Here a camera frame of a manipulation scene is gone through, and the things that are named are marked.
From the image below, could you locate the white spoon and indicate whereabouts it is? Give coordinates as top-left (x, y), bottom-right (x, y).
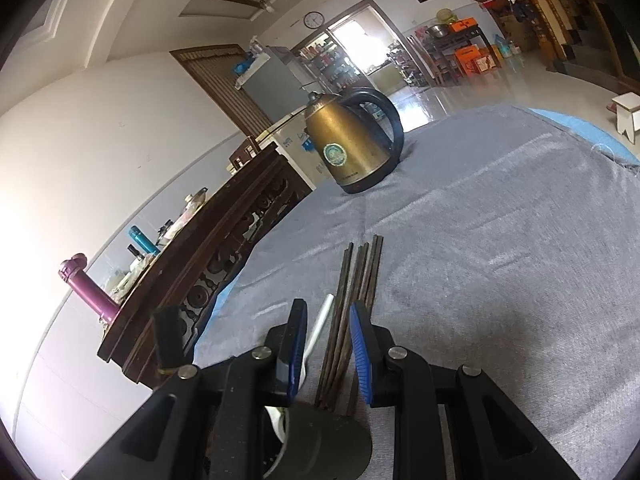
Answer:
top-left (266, 294), bottom-right (335, 443)

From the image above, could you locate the grey utensil holder cup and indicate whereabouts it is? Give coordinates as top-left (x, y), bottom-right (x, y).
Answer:
top-left (264, 402), bottom-right (372, 479)

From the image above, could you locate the dark chopstick three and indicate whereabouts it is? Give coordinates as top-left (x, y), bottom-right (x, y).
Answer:
top-left (326, 242), bottom-right (375, 411)

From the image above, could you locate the dark chopstick four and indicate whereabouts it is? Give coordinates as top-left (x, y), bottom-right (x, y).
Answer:
top-left (345, 234), bottom-right (384, 417)

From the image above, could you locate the dark chopstick two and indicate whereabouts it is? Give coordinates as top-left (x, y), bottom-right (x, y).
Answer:
top-left (319, 243), bottom-right (366, 413)

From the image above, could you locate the dark carved wooden sideboard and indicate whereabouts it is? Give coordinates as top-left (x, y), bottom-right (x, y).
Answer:
top-left (98, 148), bottom-right (311, 388)

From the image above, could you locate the teal thermos bottle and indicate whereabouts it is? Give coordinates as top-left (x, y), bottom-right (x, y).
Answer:
top-left (128, 226), bottom-right (160, 256)

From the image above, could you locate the purple thermos bottle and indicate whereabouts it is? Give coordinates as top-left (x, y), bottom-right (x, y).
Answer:
top-left (58, 252), bottom-right (119, 324)

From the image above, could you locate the grey table cloth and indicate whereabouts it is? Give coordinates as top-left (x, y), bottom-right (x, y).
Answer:
top-left (194, 105), bottom-right (639, 479)

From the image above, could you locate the white chest freezer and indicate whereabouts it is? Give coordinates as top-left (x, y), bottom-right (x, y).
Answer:
top-left (256, 107), bottom-right (330, 191)

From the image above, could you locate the gold electric kettle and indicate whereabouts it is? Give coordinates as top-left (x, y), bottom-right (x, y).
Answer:
top-left (305, 87), bottom-right (405, 194)

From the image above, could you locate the grey refrigerator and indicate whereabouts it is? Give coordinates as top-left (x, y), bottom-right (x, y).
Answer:
top-left (235, 47), bottom-right (335, 122)

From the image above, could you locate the small white stool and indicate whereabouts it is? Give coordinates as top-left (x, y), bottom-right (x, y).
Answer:
top-left (612, 92), bottom-right (640, 144)

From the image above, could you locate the dark side table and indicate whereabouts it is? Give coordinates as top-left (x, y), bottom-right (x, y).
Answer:
top-left (421, 18), bottom-right (501, 86)

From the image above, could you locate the wooden staircase railing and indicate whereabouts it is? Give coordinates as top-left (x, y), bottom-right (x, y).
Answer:
top-left (519, 0), bottom-right (622, 76)

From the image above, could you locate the round wall clock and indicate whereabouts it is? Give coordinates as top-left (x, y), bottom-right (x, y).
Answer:
top-left (303, 11), bottom-right (326, 30)

